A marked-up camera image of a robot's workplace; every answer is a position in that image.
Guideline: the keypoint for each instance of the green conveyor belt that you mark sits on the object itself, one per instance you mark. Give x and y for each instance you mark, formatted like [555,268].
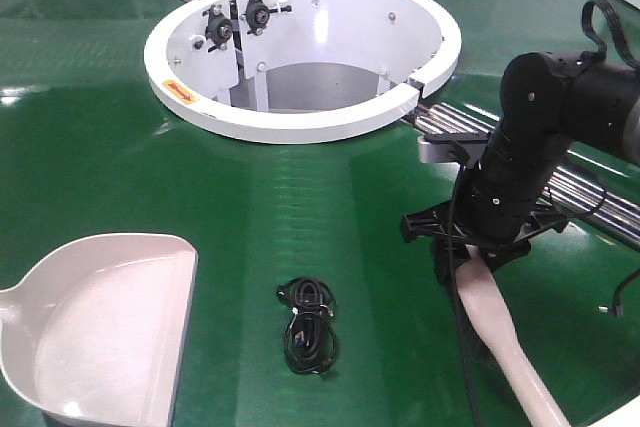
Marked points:
[87,148]

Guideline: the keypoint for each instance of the right black bearing mount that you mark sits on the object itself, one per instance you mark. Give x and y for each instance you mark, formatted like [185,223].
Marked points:
[257,15]

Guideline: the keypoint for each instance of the steel conveyor rollers right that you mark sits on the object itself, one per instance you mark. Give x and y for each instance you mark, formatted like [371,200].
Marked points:
[568,187]

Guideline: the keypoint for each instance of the left black bearing mount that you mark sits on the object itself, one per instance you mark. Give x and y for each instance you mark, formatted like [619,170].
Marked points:
[218,30]

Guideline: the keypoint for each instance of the black bearing mount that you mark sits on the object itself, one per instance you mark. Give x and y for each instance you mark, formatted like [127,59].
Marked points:
[218,30]
[257,15]

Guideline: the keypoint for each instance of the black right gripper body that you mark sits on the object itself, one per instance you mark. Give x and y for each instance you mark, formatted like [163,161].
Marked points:
[451,239]

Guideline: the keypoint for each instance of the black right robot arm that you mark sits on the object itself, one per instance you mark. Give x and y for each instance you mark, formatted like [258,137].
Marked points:
[549,101]

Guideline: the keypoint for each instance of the beige plastic dustpan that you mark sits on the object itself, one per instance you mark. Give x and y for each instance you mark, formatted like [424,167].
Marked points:
[93,334]

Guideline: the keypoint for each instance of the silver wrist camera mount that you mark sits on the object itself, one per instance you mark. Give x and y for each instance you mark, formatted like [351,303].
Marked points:
[463,148]

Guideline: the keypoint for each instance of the beige hand brush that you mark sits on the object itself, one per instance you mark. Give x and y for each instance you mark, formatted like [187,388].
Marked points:
[491,319]

